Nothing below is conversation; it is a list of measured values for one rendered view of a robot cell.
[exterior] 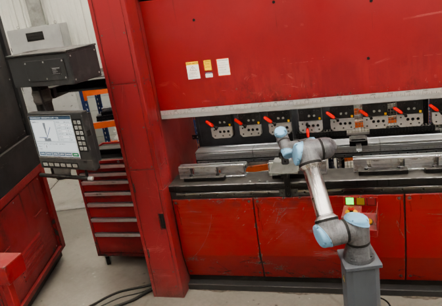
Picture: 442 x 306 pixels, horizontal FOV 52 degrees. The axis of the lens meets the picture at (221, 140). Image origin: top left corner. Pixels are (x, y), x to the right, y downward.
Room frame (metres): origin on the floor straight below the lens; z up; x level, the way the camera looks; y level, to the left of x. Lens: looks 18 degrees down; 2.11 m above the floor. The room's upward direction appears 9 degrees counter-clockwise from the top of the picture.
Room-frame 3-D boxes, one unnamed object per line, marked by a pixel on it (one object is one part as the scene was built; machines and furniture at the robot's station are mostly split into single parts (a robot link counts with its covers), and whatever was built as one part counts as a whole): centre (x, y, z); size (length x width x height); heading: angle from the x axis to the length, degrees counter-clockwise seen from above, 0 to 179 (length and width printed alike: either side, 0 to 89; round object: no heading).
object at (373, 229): (2.42, -0.75, 0.75); 0.20 x 0.16 x 0.18; 67
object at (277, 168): (2.78, -0.39, 1.00); 0.26 x 0.18 x 0.01; 163
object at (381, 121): (2.76, -0.98, 1.26); 0.15 x 0.09 x 0.17; 73
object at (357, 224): (1.98, -0.59, 0.94); 0.13 x 0.12 x 0.14; 98
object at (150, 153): (3.37, 0.45, 1.15); 0.85 x 0.25 x 2.30; 163
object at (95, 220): (3.69, 0.90, 0.50); 0.50 x 0.50 x 1.00; 73
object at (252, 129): (2.99, -0.22, 1.26); 0.15 x 0.09 x 0.17; 73
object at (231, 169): (3.08, 0.09, 0.92); 0.50 x 0.06 x 0.10; 73
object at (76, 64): (2.80, 0.92, 1.53); 0.51 x 0.25 x 0.85; 61
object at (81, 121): (2.70, 0.92, 1.42); 0.45 x 0.12 x 0.36; 61
